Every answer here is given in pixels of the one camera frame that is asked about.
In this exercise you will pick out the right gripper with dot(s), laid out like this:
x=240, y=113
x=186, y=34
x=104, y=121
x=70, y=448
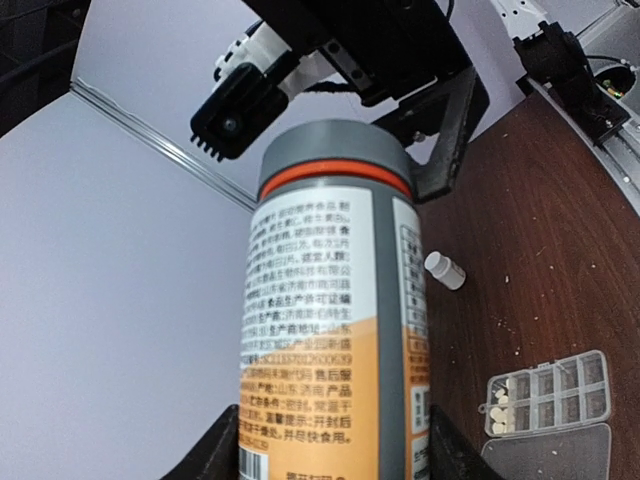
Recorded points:
x=389, y=49

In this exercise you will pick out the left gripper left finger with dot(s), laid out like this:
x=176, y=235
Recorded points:
x=216, y=455

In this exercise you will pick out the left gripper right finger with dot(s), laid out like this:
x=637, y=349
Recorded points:
x=451, y=455

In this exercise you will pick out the clear plastic pill organizer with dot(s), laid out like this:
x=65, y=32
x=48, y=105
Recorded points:
x=558, y=421

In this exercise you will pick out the grey orange bottle cap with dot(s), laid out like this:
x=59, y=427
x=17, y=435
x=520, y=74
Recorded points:
x=335, y=147

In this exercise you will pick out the amber bottle grey cap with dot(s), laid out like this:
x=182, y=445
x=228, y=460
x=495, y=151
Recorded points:
x=335, y=363

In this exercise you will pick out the small white pill bottle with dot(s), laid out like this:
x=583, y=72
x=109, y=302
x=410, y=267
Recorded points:
x=445, y=270

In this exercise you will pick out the white pills in organizer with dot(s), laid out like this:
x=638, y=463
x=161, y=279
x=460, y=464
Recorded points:
x=499, y=406

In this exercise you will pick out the right round circuit board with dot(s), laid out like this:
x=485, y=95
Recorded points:
x=618, y=80

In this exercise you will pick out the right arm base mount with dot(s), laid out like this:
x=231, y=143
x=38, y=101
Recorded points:
x=555, y=56

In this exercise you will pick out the front aluminium rail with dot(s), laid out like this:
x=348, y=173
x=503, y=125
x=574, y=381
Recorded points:
x=611, y=39

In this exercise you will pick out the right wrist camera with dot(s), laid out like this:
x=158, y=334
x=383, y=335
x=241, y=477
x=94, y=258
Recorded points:
x=254, y=82

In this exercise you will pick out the right aluminium frame post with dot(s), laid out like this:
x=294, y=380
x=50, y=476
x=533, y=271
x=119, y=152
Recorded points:
x=159, y=143

